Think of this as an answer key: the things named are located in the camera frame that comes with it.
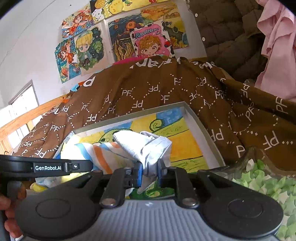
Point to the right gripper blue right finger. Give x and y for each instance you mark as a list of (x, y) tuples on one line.
[(177, 179)]

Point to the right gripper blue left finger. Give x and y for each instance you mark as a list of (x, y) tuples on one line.
[(121, 180)]

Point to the grey white cloth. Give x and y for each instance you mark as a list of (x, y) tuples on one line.
[(146, 148)]

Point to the yellow striped baby cloth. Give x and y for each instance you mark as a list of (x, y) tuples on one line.
[(105, 156)]

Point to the person left hand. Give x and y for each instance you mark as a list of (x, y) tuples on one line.
[(9, 226)]

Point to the metal tray with frog drawing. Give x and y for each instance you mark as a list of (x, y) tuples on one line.
[(192, 147)]

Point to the jar of green paper stars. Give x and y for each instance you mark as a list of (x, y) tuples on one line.
[(255, 171)]

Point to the brown PF patterned blanket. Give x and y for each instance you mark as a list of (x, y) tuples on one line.
[(236, 115)]

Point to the orange haired girl drawing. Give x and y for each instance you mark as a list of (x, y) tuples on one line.
[(66, 59)]

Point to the dark orange fish drawing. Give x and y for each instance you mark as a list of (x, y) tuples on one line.
[(120, 30)]

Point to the pink anime girl drawing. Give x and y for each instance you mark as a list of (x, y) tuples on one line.
[(151, 40)]

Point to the blond boy green drawing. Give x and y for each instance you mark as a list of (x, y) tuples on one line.
[(91, 50)]

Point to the olive quilted down jacket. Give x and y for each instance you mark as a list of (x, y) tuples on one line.
[(230, 35)]

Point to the top left anime girl drawing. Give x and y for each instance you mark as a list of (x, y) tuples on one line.
[(77, 22)]

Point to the pink crumpled cloth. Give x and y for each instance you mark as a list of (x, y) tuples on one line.
[(277, 23)]

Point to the wooden bed rail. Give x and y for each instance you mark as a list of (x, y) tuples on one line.
[(30, 115)]

